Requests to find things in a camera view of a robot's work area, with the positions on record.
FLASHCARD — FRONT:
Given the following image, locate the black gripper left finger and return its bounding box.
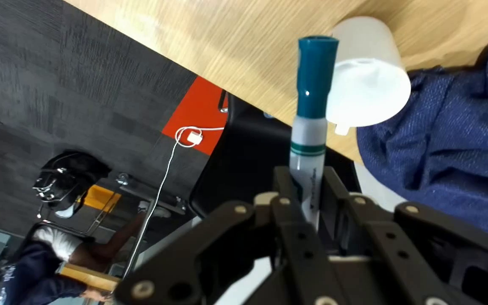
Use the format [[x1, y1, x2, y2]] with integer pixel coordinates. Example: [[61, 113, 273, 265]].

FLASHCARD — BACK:
[[113, 166, 335, 305]]

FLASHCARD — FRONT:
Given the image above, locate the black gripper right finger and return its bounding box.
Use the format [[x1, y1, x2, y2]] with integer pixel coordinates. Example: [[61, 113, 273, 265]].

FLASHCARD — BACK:
[[322, 167, 488, 305]]

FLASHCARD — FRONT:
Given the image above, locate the teal capped white marker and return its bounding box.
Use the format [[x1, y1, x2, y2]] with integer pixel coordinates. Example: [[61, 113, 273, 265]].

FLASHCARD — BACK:
[[286, 33, 340, 228]]

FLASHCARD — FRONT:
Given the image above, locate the dark blue cloth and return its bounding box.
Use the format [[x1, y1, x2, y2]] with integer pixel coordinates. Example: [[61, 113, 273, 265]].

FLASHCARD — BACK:
[[354, 21, 488, 243]]

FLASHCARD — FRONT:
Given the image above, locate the black shiny headset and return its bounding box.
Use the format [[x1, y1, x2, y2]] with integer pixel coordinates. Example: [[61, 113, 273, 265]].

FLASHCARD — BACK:
[[30, 149, 113, 220]]

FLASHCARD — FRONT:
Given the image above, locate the person in blue sleeves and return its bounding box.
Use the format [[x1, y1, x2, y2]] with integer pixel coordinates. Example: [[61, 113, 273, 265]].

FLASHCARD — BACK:
[[0, 223, 118, 305]]

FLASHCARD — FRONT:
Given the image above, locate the white printed mug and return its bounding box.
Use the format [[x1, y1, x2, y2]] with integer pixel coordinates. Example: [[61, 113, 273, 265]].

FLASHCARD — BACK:
[[325, 15, 413, 137]]

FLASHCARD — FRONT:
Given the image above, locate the white charger plug with cable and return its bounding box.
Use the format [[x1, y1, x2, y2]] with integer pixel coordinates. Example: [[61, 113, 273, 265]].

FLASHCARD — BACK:
[[120, 123, 227, 281]]

